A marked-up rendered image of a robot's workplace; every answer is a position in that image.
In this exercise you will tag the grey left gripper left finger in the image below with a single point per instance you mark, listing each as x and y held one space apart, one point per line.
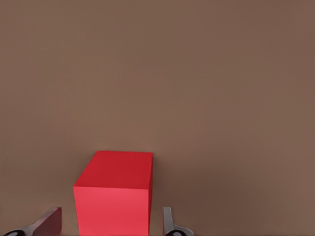
45 223

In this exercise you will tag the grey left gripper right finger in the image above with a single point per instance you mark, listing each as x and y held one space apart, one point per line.
169 225

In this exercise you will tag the red wooden cube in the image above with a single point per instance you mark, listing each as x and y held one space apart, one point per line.
113 196

